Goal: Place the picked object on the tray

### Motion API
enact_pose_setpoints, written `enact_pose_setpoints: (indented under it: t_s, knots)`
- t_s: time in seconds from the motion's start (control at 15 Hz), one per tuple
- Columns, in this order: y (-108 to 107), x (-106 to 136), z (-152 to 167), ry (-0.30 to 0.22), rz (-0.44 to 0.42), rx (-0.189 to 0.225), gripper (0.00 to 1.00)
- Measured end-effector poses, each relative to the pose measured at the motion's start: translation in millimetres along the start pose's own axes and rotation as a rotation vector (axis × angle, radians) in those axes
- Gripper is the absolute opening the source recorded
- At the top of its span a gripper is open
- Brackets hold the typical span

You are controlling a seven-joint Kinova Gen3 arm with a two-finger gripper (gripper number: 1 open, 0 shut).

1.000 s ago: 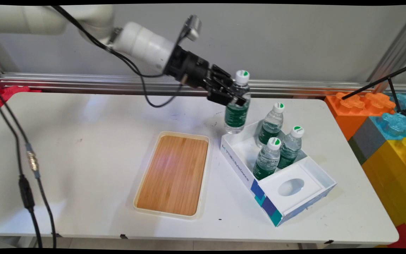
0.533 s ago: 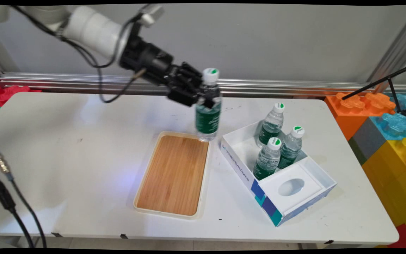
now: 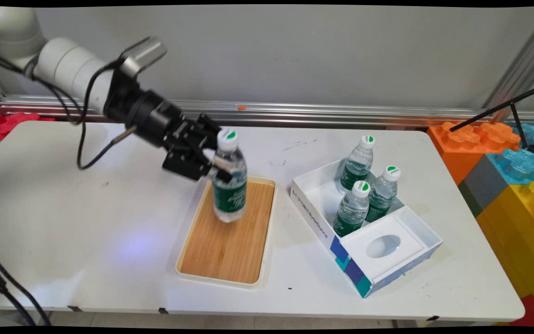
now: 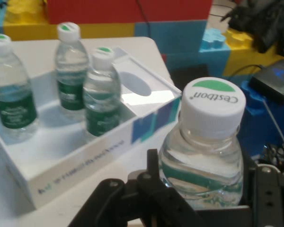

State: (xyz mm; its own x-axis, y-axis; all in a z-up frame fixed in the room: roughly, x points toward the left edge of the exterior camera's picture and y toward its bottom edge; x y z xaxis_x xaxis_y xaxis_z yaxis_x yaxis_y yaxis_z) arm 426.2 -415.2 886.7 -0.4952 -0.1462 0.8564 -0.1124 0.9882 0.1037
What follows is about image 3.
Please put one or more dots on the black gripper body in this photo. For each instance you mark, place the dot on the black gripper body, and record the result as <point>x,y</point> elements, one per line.
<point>149,113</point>

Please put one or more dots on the yellow giant building block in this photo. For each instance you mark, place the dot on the yellow giant building block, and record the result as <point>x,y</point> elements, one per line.
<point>517,241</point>

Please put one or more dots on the black tripod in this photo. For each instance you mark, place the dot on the black tripod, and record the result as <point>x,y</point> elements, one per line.
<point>522,123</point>

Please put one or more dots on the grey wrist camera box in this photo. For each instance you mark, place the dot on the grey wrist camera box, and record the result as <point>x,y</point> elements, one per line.
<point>144,55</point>

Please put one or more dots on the red giant building block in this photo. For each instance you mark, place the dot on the red giant building block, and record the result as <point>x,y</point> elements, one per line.
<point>7,123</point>

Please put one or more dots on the blue giant building block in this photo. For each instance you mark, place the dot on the blue giant building block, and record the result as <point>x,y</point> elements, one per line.
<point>522,162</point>

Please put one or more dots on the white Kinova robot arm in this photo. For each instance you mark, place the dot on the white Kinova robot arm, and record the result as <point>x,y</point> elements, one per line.
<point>63,60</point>

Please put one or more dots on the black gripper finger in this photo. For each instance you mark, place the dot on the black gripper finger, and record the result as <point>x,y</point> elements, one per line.
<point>202,132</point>
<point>188,162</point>

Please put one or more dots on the aluminium rail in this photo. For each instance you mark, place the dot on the aluminium rail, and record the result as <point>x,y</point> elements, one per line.
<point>364,116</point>

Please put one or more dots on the bamboo tray with cream rim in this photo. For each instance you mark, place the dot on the bamboo tray with cream rim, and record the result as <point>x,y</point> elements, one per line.
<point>227,246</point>

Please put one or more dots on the water bottle green label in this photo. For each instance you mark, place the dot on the water bottle green label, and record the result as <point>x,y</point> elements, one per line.
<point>230,195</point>
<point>351,211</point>
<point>357,164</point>
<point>382,195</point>

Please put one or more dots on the grey giant building block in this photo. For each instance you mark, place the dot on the grey giant building block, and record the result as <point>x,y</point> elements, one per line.
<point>482,185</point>

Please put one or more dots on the aluminium corner post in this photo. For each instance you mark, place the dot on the aluminium corner post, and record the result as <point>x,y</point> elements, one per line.
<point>522,62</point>

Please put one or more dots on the white cardboard box blue print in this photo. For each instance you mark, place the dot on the white cardboard box blue print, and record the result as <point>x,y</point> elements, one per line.
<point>380,248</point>

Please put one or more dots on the orange giant building block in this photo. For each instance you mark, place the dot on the orange giant building block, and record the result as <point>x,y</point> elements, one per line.
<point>461,148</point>

